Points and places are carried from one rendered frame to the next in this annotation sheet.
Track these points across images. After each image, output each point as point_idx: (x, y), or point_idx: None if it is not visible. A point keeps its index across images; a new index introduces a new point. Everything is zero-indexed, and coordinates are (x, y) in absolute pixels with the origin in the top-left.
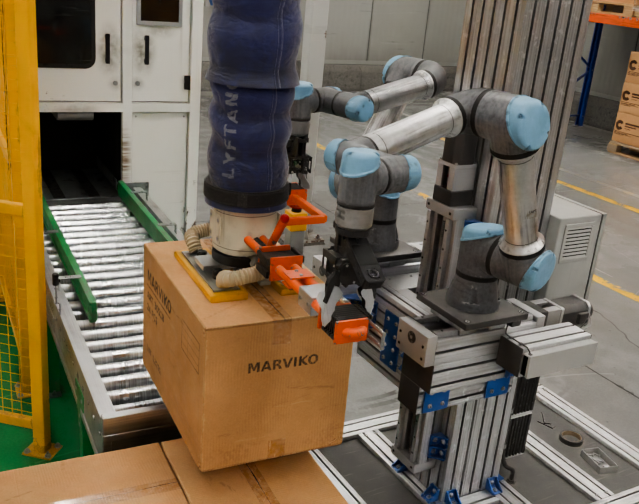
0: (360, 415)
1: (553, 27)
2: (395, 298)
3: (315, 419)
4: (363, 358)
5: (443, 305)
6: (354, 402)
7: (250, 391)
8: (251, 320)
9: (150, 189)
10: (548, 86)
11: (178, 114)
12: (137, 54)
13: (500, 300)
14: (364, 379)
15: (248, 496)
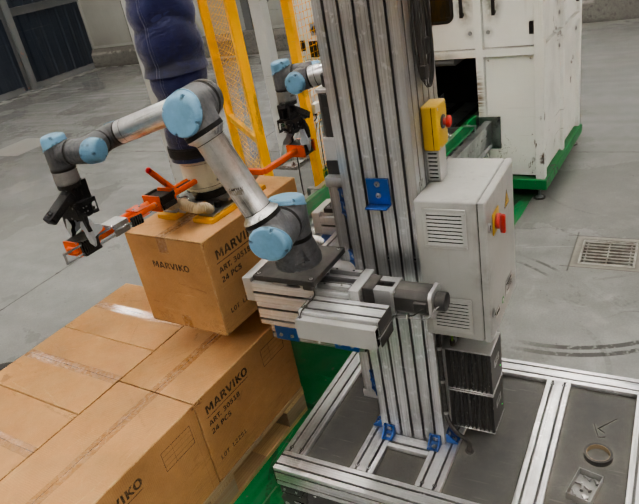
0: (504, 352)
1: (348, 0)
2: (323, 245)
3: (203, 311)
4: (584, 309)
5: None
6: (515, 341)
7: (159, 278)
8: (147, 233)
9: (504, 122)
10: (365, 61)
11: (525, 57)
12: (486, 7)
13: (322, 265)
14: (555, 326)
15: (193, 346)
